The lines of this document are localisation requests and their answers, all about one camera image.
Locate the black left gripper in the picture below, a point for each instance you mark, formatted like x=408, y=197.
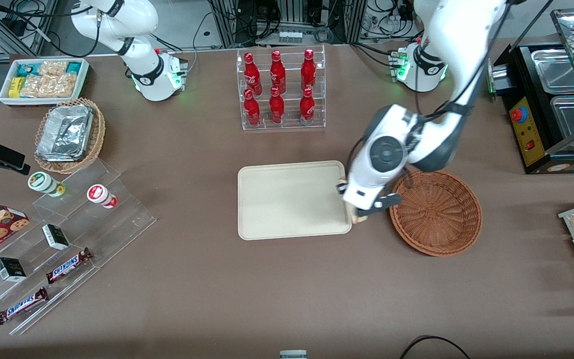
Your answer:
x=339, y=190

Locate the triangular sandwich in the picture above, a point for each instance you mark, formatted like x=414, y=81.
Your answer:
x=360, y=218

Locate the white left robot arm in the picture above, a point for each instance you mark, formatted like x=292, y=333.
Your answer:
x=466, y=40

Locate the beige plastic tray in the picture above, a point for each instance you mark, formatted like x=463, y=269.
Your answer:
x=287, y=199

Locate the light oval wicker basket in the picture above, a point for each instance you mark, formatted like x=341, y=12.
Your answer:
x=97, y=139

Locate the brown round wicker basket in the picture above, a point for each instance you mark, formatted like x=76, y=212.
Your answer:
x=441, y=219

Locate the green lid white cup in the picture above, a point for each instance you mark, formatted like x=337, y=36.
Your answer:
x=40, y=182

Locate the stacked aluminium foil containers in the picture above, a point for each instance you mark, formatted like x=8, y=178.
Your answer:
x=65, y=132

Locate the white rectangular snack bin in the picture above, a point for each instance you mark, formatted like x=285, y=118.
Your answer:
x=43, y=101

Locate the yellow snack packet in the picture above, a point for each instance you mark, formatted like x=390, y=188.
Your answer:
x=15, y=87

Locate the clear acrylic bottle rack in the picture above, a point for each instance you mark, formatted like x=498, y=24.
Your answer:
x=289, y=126

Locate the large clear cracker bag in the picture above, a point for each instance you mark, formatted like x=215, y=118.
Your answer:
x=48, y=86

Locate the red cola bottle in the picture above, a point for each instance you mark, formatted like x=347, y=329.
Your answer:
x=308, y=71
x=276, y=108
x=278, y=74
x=252, y=75
x=251, y=110
x=307, y=108

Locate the small black carton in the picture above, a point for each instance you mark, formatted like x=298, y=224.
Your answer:
x=55, y=237
x=10, y=270

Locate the teal snack packet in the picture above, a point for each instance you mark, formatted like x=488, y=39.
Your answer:
x=27, y=70
x=74, y=67

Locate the red lid white cup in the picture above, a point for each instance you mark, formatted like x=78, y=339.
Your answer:
x=98, y=193

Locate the small clear cracker bag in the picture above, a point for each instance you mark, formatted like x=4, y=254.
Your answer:
x=53, y=68

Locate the Snickers chocolate bar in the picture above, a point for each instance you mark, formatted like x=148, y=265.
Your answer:
x=22, y=305
x=68, y=266

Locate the clear acrylic stepped display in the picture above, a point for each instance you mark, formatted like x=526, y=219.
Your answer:
x=117, y=224

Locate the white power strip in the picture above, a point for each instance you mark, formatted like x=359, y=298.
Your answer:
x=289, y=37

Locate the small grey device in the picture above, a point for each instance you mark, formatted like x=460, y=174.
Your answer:
x=293, y=355

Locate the metal equipment rack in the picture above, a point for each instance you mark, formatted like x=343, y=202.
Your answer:
x=292, y=15

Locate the black food warmer machine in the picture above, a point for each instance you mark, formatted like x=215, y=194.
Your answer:
x=528, y=157

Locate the silver box with green light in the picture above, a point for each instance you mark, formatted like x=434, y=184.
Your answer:
x=499, y=79

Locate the red emergency stop button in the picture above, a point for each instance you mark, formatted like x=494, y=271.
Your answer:
x=519, y=114

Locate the red rocker switch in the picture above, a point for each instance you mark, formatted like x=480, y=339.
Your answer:
x=531, y=145

